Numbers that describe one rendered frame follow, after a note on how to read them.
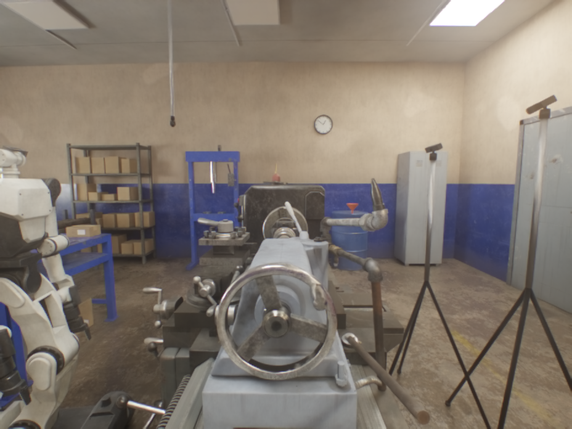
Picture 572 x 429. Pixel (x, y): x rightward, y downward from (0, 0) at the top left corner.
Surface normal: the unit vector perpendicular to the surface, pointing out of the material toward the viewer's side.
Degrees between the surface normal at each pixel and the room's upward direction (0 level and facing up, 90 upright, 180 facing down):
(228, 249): 90
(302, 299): 90
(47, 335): 90
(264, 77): 90
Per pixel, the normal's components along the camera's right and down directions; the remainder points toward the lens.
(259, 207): -0.01, 0.11
